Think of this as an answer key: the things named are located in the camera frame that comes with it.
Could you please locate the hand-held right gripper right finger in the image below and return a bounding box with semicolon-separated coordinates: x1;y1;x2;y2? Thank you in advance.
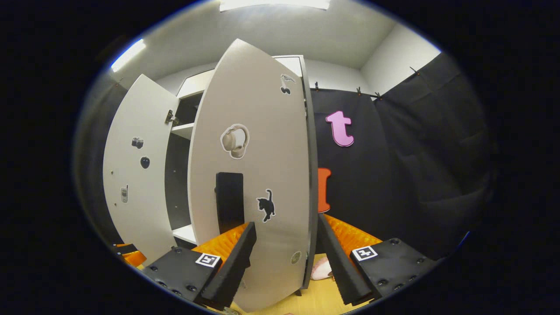
317;213;438;306

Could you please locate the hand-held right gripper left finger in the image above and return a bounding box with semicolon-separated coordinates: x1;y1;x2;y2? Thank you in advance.
141;222;257;311

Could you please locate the white cabinet door phone sticker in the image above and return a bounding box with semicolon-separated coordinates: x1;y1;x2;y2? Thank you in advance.
102;73;181;266

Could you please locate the white cabinet door cat sticker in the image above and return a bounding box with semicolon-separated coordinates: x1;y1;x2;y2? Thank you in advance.
187;38;319;313

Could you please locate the white and grey cabinet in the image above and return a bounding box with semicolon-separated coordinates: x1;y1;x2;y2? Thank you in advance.
164;55;319;298

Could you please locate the pink plush toy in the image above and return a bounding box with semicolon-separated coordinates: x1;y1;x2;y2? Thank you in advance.
311;257;334;281

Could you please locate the ceiling light panel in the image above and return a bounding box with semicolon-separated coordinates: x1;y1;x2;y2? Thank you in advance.
219;0;332;12
109;38;147;73

